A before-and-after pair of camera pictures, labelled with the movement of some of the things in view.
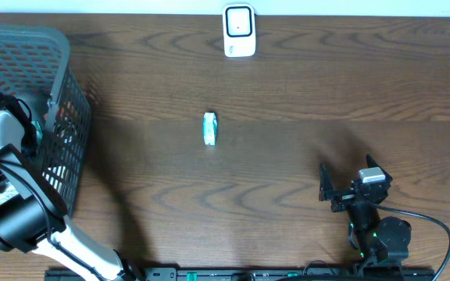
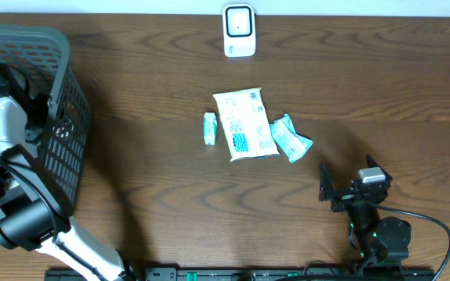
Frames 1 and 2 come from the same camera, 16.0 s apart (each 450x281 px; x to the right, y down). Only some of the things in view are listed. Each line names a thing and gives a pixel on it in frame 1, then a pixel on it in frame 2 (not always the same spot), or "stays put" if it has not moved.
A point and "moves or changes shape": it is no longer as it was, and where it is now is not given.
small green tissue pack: [209, 128] stays put
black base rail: [269, 273] stays put
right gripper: [343, 197] stays put
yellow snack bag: [9, 192] moves or changes shape
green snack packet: [39, 131] moves or changes shape
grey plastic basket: [32, 64] stays put
